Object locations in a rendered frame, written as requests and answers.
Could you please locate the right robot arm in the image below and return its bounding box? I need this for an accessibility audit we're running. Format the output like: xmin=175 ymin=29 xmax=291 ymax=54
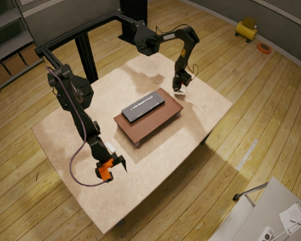
xmin=47 ymin=64 xmax=107 ymax=161

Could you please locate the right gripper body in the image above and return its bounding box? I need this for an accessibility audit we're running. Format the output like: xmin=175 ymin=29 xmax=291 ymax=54
xmin=95 ymin=148 xmax=125 ymax=181

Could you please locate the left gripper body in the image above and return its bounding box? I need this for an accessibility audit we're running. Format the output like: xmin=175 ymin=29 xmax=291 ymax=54
xmin=172 ymin=77 xmax=183 ymax=88

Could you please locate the dark grey network switch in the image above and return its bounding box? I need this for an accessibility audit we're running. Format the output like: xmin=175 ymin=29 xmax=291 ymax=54
xmin=121 ymin=91 xmax=165 ymax=124

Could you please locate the brown low wooden stand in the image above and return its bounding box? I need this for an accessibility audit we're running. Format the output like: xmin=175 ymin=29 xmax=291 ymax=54
xmin=113 ymin=88 xmax=183 ymax=146

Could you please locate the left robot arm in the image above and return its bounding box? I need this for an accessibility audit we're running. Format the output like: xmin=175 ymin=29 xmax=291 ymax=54
xmin=137 ymin=27 xmax=200 ymax=87

